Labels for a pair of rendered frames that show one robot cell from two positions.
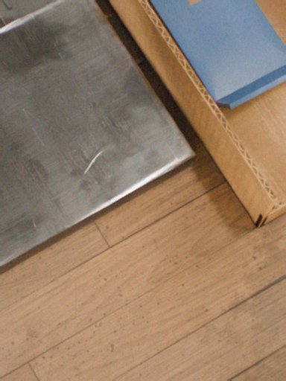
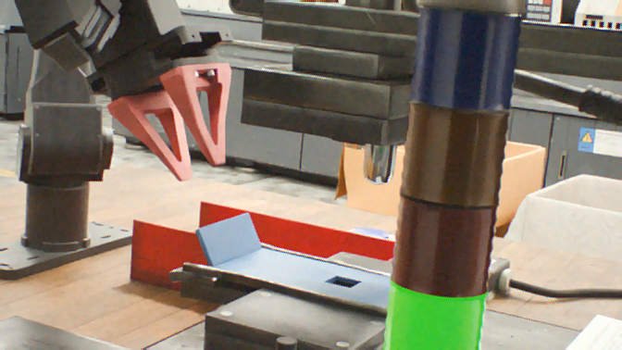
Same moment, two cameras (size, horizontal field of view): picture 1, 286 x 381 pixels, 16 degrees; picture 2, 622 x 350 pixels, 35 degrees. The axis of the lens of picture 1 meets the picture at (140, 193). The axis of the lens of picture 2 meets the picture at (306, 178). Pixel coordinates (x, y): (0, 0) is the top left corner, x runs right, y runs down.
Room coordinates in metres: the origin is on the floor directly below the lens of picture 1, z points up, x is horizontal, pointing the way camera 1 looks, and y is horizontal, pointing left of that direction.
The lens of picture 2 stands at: (0.89, -0.05, 1.19)
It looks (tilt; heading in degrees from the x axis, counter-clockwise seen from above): 11 degrees down; 152
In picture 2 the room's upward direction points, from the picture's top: 5 degrees clockwise
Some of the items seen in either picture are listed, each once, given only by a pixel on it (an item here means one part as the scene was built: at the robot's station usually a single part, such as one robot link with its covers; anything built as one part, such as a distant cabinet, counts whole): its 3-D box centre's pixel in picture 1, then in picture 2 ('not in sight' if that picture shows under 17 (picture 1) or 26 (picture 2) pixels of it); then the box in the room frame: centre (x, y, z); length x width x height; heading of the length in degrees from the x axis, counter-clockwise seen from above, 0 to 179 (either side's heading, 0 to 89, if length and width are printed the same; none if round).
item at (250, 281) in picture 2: not in sight; (304, 306); (0.33, 0.26, 0.98); 0.13 x 0.01 x 0.03; 35
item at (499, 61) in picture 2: not in sight; (465, 57); (0.60, 0.17, 1.17); 0.04 x 0.04 x 0.03
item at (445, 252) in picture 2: not in sight; (443, 240); (0.60, 0.17, 1.10); 0.04 x 0.04 x 0.03
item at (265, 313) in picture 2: not in sight; (343, 300); (0.33, 0.29, 0.98); 0.20 x 0.10 x 0.01; 125
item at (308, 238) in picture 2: not in sight; (274, 262); (0.08, 0.35, 0.93); 0.25 x 0.12 x 0.06; 35
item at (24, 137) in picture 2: not in sight; (64, 155); (-0.08, 0.19, 1.00); 0.09 x 0.06 x 0.06; 85
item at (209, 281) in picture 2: not in sight; (219, 281); (0.27, 0.22, 0.98); 0.07 x 0.02 x 0.01; 35
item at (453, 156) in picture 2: not in sight; (454, 150); (0.60, 0.17, 1.14); 0.04 x 0.04 x 0.03
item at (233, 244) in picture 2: not in sight; (308, 258); (0.29, 0.28, 1.00); 0.15 x 0.07 x 0.03; 35
